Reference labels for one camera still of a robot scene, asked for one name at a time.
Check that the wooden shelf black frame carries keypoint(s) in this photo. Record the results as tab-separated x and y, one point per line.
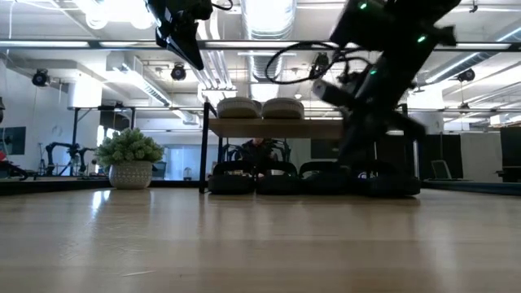
277	128

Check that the green plant in white pot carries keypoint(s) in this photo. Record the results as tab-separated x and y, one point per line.
130	175

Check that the grey chair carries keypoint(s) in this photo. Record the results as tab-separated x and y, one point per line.
441	161

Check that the black ceiling spotlight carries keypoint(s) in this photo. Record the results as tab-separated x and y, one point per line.
466	75
178	72
320	61
40	77

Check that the small black slide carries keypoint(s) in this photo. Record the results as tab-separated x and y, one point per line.
232	185
278	185

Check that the background black robot arm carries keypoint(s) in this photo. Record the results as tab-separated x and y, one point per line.
73	150

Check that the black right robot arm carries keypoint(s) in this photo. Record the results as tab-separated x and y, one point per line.
390	24

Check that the dark wall panel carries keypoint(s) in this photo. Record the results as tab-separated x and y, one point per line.
14	140

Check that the large dark slide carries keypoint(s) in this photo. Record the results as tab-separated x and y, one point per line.
386	187
323	185

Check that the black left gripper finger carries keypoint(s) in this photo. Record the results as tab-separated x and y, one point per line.
183	40

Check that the black table frame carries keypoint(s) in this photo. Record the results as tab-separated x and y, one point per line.
61	185

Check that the light grey slide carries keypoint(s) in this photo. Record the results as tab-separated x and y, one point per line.
283	109
239	109

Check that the black overhead rig bar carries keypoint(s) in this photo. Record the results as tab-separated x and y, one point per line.
93	44

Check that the black background metal frame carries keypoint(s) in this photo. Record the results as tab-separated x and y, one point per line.
103	108

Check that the person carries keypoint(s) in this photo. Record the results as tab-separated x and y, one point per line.
258	148

